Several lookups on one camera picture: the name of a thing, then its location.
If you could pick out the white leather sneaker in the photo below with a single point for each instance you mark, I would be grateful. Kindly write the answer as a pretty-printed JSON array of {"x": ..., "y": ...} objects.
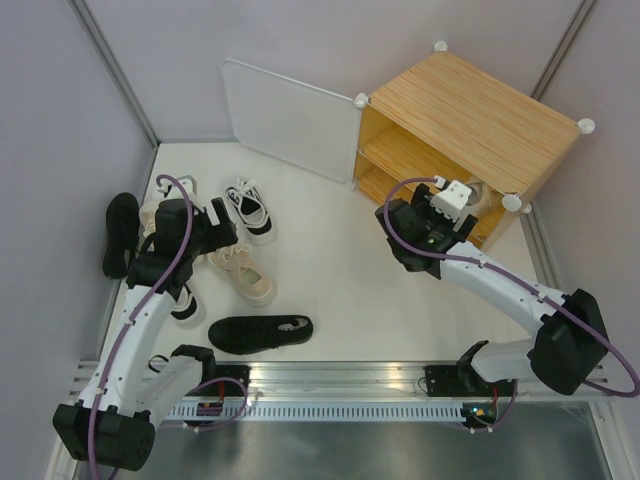
[
  {"x": 483, "y": 199},
  {"x": 147, "y": 217}
]

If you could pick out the beige lace sneaker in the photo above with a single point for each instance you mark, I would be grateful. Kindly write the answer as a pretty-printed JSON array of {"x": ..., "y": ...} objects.
[{"x": 235, "y": 264}]

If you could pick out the black canvas sneaker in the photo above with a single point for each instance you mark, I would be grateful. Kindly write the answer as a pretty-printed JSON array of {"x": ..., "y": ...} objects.
[
  {"x": 247, "y": 335},
  {"x": 122, "y": 226}
]

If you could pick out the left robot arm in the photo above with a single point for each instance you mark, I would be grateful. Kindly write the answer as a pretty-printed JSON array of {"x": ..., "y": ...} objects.
[{"x": 114, "y": 420}]

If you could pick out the white translucent cabinet door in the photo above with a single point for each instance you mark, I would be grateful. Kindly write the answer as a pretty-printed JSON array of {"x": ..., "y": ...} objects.
[{"x": 304, "y": 125}]

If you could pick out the wooden shoe cabinet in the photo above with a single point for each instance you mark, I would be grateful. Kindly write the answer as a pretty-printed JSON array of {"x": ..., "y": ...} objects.
[{"x": 444, "y": 116}]

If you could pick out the black and white sneaker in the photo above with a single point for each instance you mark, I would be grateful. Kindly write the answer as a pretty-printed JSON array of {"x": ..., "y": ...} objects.
[{"x": 252, "y": 211}]

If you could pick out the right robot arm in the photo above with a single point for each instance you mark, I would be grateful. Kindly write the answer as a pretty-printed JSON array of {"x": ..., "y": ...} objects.
[{"x": 565, "y": 332}]

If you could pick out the aluminium rail with cable duct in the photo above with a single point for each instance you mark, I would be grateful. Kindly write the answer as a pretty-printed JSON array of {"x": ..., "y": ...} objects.
[{"x": 368, "y": 391}]

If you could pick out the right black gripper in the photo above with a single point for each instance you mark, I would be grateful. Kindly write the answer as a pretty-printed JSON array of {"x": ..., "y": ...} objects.
[{"x": 421, "y": 205}]

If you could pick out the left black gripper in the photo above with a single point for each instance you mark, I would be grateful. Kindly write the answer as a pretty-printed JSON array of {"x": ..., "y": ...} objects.
[{"x": 219, "y": 235}]

